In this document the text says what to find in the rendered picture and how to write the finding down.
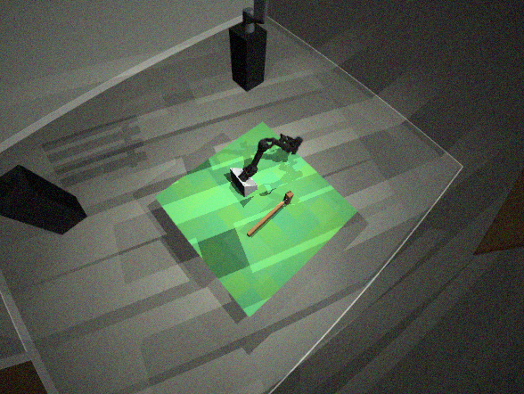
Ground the brown wooden board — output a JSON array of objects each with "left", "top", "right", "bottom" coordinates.
[{"left": 247, "top": 201, "right": 284, "bottom": 237}]

